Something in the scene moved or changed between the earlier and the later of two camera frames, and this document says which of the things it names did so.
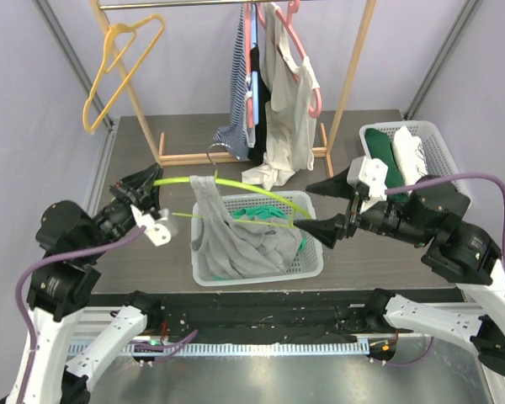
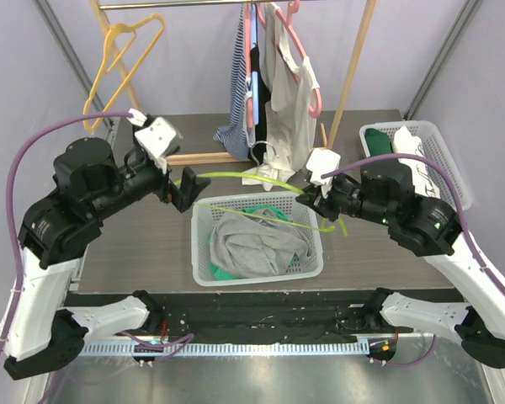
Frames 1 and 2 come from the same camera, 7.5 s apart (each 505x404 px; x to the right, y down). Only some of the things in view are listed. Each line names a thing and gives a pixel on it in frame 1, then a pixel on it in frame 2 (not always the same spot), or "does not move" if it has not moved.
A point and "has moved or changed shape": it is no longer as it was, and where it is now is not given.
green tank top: (262, 212) → (219, 273)
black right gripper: (353, 209) → (326, 204)
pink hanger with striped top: (247, 59) does not move
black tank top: (257, 154) does not move
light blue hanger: (255, 73) does not move
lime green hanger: (243, 186) → (326, 228)
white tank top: (290, 109) does not move
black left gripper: (138, 188) → (187, 193)
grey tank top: (224, 248) has moved or changed shape
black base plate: (279, 316) does not move
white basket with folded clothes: (410, 150) does not move
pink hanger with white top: (286, 20) does not move
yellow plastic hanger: (105, 69) does not move
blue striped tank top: (235, 137) does not move
